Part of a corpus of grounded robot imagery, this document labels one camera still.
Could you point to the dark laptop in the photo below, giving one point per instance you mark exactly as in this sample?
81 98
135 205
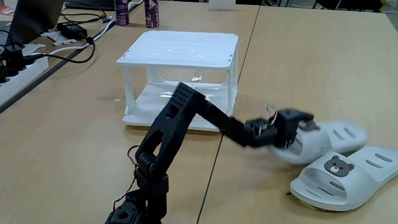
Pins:
34 18

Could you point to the small white carton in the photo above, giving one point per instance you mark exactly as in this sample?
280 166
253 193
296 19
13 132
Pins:
222 4

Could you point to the white printed bracket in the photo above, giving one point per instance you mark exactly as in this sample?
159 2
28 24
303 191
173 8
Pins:
57 38

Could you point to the white plastic shelf box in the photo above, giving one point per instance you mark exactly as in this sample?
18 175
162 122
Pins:
183 49

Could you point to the black power plug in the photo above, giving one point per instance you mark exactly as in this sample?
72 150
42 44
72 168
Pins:
15 59

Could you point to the black power adapter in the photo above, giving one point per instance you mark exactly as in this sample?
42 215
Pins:
72 30

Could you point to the white bear slipper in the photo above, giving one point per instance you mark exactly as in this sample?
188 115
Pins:
351 183
329 140

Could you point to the white power strip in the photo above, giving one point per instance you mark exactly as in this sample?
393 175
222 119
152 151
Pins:
21 77

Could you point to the red booklet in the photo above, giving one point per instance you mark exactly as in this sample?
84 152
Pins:
6 10

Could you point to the purple drink can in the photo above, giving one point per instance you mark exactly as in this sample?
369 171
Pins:
122 12
151 14

